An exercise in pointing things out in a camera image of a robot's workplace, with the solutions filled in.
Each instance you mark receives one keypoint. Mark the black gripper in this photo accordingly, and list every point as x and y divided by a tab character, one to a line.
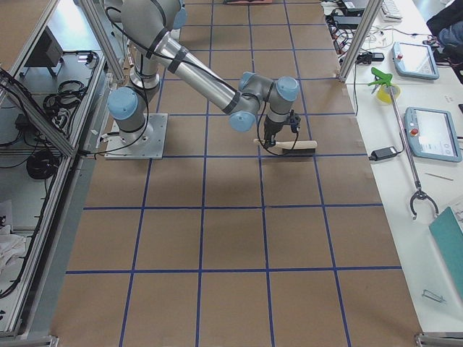
270	129

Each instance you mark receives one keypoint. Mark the beige hand brush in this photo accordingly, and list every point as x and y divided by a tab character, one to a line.
305	147

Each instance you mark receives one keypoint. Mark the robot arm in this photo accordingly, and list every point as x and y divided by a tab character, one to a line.
258	101

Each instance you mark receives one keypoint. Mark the black power brick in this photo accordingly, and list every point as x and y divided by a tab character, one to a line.
383	154

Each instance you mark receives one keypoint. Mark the green tape dispenser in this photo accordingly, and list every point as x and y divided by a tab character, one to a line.
386	90

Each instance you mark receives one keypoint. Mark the reach grabber tool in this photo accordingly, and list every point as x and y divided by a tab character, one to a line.
419	194

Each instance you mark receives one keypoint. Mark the black power adapter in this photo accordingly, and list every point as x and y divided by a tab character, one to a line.
343	22

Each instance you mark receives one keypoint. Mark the teach pendant near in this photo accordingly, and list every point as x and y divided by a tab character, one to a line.
431	134

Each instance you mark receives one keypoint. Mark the teach pendant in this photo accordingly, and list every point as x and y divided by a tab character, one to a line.
414	60
431	134

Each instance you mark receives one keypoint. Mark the teach pendant far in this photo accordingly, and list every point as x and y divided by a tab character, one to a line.
414	60

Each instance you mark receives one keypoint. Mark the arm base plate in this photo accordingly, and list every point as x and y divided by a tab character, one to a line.
146	143

